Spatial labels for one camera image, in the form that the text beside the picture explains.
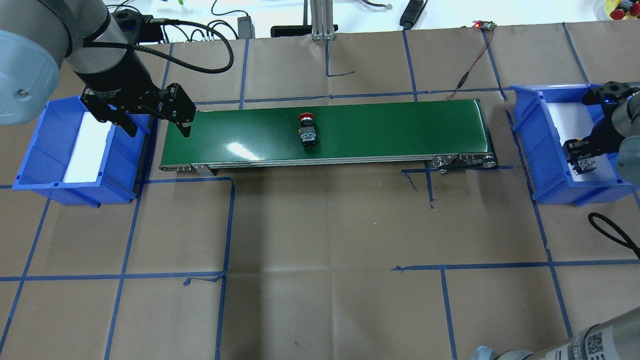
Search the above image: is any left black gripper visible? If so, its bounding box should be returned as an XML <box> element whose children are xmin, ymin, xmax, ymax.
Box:
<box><xmin>80</xmin><ymin>50</ymin><xmax>197</xmax><ymax>138</ymax></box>

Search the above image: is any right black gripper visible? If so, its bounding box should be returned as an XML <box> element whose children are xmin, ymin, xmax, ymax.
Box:
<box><xmin>563</xmin><ymin>81</ymin><xmax>640</xmax><ymax>165</ymax></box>

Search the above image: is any red push button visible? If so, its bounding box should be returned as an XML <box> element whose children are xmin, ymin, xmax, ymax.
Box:
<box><xmin>297</xmin><ymin>112</ymin><xmax>318</xmax><ymax>148</ymax></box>

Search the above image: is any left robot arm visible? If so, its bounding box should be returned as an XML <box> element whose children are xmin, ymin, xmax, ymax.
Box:
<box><xmin>0</xmin><ymin>0</ymin><xmax>196</xmax><ymax>137</ymax></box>

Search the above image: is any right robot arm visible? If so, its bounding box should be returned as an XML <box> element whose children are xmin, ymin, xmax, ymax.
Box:
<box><xmin>470</xmin><ymin>81</ymin><xmax>639</xmax><ymax>360</ymax></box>

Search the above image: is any yellow plate of buttons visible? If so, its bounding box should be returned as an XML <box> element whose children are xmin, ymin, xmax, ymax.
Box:
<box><xmin>603</xmin><ymin>0</ymin><xmax>640</xmax><ymax>21</ymax></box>

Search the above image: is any white foam in right bin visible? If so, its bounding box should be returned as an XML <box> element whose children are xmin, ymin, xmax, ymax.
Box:
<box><xmin>547</xmin><ymin>102</ymin><xmax>618</xmax><ymax>183</ymax></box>

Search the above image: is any white foam in bin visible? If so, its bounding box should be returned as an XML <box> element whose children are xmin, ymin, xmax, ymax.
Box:
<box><xmin>62</xmin><ymin>111</ymin><xmax>112</xmax><ymax>183</ymax></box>
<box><xmin>547</xmin><ymin>102</ymin><xmax>618</xmax><ymax>183</ymax></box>

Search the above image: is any blue bin robot right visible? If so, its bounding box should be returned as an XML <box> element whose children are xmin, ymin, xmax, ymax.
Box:
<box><xmin>510</xmin><ymin>81</ymin><xmax>639</xmax><ymax>207</ymax></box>

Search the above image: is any blue bin robot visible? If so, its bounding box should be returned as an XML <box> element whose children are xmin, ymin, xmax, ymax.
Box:
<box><xmin>510</xmin><ymin>81</ymin><xmax>639</xmax><ymax>207</ymax></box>
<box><xmin>12</xmin><ymin>96</ymin><xmax>150</xmax><ymax>208</ymax></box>

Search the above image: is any blue bin robot left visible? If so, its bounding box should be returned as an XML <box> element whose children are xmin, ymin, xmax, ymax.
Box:
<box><xmin>12</xmin><ymin>96</ymin><xmax>150</xmax><ymax>208</ymax></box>

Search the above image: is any white foam in left bin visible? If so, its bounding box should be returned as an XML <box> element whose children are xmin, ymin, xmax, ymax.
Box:
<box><xmin>62</xmin><ymin>111</ymin><xmax>112</xmax><ymax>183</ymax></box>

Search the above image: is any green conveyor belt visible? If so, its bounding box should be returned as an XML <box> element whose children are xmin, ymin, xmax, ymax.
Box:
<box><xmin>158</xmin><ymin>99</ymin><xmax>499</xmax><ymax>173</ymax></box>

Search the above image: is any black power adapter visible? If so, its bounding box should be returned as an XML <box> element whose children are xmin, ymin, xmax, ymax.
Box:
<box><xmin>237</xmin><ymin>15</ymin><xmax>256</xmax><ymax>39</ymax></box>

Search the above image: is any black braided cable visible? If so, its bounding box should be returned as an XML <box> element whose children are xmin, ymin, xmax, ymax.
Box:
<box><xmin>85</xmin><ymin>19</ymin><xmax>235</xmax><ymax>75</ymax></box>

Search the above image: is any red black conveyor wire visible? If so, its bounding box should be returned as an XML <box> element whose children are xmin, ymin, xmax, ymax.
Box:
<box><xmin>444</xmin><ymin>22</ymin><xmax>497</xmax><ymax>101</ymax></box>

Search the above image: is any aluminium frame post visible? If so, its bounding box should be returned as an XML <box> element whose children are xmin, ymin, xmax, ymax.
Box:
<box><xmin>309</xmin><ymin>0</ymin><xmax>336</xmax><ymax>41</ymax></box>

